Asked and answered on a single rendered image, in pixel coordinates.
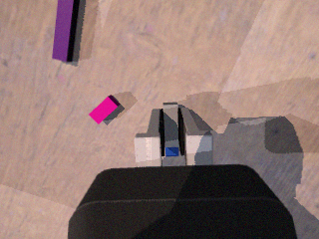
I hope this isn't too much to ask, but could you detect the small blue cube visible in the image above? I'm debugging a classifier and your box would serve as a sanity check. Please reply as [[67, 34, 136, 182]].
[[165, 147, 178, 156]]

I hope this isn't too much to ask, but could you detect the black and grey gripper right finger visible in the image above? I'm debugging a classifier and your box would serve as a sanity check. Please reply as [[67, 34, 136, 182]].
[[177, 108, 213, 165]]

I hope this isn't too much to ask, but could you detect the magenta block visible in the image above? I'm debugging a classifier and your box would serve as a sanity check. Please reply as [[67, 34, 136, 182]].
[[89, 95, 120, 124]]

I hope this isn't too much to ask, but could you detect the purple rod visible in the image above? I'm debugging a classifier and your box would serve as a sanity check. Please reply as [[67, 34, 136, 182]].
[[52, 0, 80, 62]]

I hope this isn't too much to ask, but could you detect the grey rectangular bar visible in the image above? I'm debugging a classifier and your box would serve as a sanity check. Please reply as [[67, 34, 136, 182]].
[[162, 102, 179, 147]]

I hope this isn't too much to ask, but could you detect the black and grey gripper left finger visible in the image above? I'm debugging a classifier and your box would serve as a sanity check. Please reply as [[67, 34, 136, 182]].
[[135, 109, 164, 167]]

